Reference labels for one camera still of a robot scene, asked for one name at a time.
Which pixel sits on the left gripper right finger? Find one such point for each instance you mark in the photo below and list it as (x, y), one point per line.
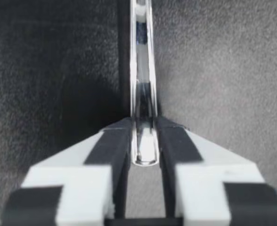
(204, 186)

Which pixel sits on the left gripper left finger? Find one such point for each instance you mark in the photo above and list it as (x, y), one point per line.
(86, 186)

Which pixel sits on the silver metal fork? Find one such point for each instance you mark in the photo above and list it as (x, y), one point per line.
(143, 94)

